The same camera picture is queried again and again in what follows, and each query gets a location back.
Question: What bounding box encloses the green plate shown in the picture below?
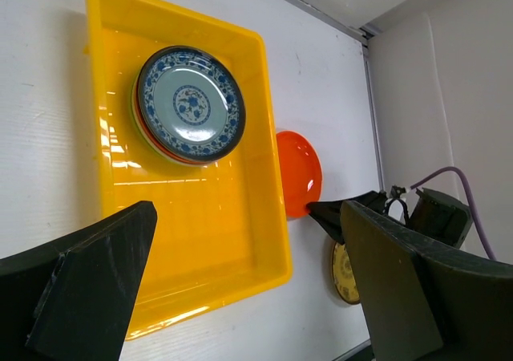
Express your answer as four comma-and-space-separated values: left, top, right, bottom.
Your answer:
130, 82, 139, 128

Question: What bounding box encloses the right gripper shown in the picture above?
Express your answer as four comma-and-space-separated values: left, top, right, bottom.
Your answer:
306, 187, 472, 249

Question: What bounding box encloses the yellow plastic bin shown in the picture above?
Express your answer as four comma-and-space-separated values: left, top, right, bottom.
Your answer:
86, 0, 292, 340

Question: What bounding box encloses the yellow patterned plate right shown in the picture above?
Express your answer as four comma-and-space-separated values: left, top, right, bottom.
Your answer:
330, 242, 360, 305

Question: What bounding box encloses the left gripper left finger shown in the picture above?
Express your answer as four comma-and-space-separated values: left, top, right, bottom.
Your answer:
1, 201, 157, 360

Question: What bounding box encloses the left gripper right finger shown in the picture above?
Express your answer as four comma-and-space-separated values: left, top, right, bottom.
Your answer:
344, 203, 512, 360

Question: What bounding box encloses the black plate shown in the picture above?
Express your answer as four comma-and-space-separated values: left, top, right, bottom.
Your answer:
135, 44, 247, 166

